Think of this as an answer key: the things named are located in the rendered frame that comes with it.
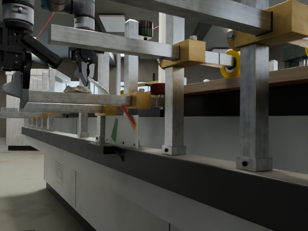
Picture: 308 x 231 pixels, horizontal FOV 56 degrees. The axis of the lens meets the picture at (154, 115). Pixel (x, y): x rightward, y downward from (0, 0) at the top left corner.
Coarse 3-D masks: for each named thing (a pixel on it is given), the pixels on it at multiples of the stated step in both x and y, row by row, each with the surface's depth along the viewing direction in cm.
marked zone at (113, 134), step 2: (116, 118) 98; (116, 120) 98; (116, 122) 98; (114, 124) 100; (116, 124) 98; (114, 126) 100; (116, 126) 98; (114, 128) 100; (116, 128) 98; (114, 130) 100; (116, 130) 98; (112, 132) 101; (114, 132) 100; (112, 134) 101; (114, 134) 100; (112, 136) 101; (114, 136) 100; (112, 138) 101; (114, 138) 100; (114, 140) 99
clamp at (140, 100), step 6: (132, 96) 88; (138, 96) 86; (144, 96) 87; (150, 96) 88; (132, 102) 88; (138, 102) 86; (144, 102) 87; (150, 102) 88; (126, 108) 91; (132, 108) 88; (138, 108) 86; (144, 108) 87; (150, 108) 88
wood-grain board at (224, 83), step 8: (272, 72) 65; (280, 72) 63; (288, 72) 62; (296, 72) 60; (304, 72) 59; (216, 80) 80; (224, 80) 78; (232, 80) 75; (272, 80) 65; (280, 80) 63; (288, 80) 62; (296, 80) 60; (304, 80) 60; (184, 88) 93; (192, 88) 90; (200, 88) 86; (208, 88) 83; (216, 88) 80; (224, 88) 78; (232, 88) 77; (152, 96) 111; (88, 104) 176
